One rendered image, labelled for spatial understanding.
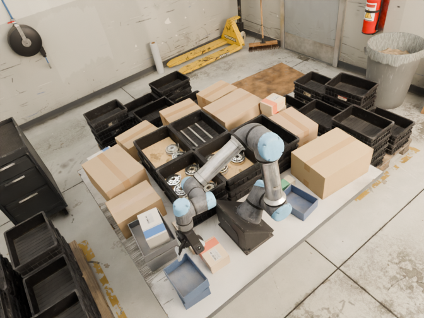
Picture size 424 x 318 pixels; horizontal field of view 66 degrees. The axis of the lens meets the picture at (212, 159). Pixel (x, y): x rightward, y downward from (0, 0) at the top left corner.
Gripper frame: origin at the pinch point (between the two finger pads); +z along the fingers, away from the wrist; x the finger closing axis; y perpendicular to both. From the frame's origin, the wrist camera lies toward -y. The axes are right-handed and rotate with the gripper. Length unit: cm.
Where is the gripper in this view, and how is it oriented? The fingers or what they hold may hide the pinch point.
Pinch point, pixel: (192, 254)
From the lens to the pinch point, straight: 167.7
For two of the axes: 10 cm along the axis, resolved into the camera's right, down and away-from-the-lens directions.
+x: -8.2, 4.1, -4.0
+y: -5.7, -4.9, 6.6
